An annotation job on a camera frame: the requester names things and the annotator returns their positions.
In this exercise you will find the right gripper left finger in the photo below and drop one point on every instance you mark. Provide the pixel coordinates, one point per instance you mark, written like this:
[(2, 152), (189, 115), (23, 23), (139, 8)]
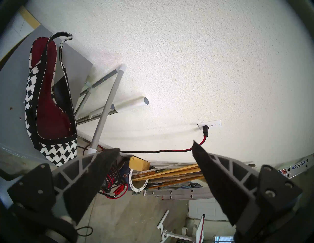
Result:
[(73, 181)]

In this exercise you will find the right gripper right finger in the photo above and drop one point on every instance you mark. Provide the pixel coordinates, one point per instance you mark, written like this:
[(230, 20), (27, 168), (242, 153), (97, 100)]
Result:
[(235, 188)]

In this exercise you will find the houndstooth slingback heel shoe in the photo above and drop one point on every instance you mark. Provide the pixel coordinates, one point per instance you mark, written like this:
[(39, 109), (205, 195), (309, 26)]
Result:
[(51, 110)]

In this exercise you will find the grey Vionic shoe box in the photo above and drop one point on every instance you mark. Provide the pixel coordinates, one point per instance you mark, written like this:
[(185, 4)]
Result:
[(12, 98)]

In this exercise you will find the red plug connector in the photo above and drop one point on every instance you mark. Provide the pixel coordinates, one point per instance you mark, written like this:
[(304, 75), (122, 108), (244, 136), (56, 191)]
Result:
[(121, 190)]

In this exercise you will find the wooden pole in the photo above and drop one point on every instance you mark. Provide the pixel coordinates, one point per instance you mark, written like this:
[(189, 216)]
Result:
[(181, 180)]

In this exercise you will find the blue white painted pot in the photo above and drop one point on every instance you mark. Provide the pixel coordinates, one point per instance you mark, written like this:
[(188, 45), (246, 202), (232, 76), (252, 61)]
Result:
[(130, 180)]

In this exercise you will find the aluminium ladder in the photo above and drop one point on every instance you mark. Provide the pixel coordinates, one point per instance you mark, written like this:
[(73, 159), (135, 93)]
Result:
[(176, 193)]

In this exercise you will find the bundle of wooden sticks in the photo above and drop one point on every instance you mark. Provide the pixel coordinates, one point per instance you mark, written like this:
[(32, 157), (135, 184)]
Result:
[(171, 171)]

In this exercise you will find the yellow block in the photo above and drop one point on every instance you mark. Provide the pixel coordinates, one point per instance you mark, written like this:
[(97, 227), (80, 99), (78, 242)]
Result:
[(138, 164)]

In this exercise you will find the grey pipe rack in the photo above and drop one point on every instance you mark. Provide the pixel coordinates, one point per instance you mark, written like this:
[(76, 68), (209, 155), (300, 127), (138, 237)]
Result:
[(108, 105)]

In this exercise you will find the white folded stand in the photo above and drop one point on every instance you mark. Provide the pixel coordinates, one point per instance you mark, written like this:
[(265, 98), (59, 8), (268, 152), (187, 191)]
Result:
[(163, 232)]

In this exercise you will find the white plastic pipe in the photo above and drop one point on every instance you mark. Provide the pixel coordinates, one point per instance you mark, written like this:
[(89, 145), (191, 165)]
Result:
[(132, 104)]

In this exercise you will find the white wall outlet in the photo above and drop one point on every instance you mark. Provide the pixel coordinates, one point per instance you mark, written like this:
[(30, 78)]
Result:
[(214, 125)]

